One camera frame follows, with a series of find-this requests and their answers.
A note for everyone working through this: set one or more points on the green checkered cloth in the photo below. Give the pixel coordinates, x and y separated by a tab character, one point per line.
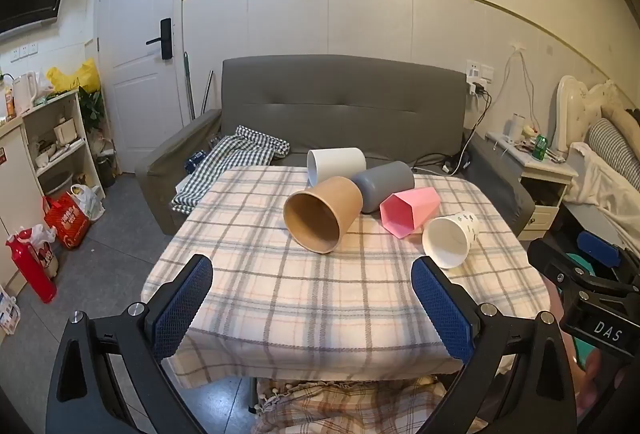
225	158

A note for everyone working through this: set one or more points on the white electric kettle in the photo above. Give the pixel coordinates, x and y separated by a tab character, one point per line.
25	93

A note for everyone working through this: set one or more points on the white door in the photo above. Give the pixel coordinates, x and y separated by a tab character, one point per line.
140	113

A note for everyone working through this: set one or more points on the black charger plug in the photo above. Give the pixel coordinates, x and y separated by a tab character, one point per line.
480	89

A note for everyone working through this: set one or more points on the metal pole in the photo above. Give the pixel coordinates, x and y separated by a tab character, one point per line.
207	91

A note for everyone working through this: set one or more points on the brown paper cup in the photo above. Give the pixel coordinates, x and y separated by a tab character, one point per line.
325	214

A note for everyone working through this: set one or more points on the pink hexagonal cup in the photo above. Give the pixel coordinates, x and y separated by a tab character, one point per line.
407	211

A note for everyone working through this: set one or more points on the white shelf unit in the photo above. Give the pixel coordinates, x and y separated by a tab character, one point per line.
80	128

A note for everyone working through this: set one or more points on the white nightstand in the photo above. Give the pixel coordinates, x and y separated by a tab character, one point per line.
545	184

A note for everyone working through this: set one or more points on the plaid fringed blanket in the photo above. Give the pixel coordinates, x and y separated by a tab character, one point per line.
350	406

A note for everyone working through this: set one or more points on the dark waste bin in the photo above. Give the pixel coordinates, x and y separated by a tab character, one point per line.
106	171

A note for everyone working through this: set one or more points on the grey sofa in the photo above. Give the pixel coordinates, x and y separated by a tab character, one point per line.
325	88

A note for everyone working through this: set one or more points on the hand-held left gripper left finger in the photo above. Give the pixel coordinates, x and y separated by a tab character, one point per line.
181	309

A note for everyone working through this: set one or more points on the white plastic bag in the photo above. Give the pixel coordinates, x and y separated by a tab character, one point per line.
89	201

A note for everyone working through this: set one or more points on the white wall socket panel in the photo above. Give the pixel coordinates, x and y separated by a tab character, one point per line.
480	71

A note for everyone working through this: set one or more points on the green bottle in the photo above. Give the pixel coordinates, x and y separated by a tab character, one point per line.
540	147

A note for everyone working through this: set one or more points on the striped pillow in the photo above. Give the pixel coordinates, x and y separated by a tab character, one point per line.
612	141

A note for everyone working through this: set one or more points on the grey plastic cup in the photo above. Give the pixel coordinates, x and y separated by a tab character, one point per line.
382	186

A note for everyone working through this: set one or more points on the white tumbler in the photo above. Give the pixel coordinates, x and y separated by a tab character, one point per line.
515	127

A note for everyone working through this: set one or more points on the white plastic cup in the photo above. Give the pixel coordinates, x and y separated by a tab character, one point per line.
337	163

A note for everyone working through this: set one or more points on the plaid tablecloth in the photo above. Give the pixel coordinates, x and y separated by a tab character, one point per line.
275	284

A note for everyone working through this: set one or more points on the orange bottle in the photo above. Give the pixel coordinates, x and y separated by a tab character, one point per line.
10	103

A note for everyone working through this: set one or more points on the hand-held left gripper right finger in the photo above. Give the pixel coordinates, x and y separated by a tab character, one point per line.
442	314

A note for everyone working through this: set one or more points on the red paper bag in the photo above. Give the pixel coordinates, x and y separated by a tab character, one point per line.
67	221

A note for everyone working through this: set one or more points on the green potted plant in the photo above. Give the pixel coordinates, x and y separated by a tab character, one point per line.
92	111

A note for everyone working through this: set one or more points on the pink cloth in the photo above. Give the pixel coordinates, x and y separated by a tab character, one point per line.
592	371

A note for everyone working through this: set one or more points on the red fire extinguisher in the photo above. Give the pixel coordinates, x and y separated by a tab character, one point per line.
32	264

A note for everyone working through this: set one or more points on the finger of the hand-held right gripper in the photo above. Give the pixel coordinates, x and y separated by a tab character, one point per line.
555	261
600	249

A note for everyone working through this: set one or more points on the cream bed headboard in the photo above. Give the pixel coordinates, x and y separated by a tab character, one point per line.
575	98

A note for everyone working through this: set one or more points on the white bed blanket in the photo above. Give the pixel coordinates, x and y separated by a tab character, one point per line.
600	184

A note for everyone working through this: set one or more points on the white wall sockets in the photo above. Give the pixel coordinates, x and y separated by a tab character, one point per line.
24	51

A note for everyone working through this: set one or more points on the yellow plastic bag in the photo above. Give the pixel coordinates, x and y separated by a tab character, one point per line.
75	76

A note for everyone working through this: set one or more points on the white printed paper cup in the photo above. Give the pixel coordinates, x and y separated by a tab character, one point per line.
450	241

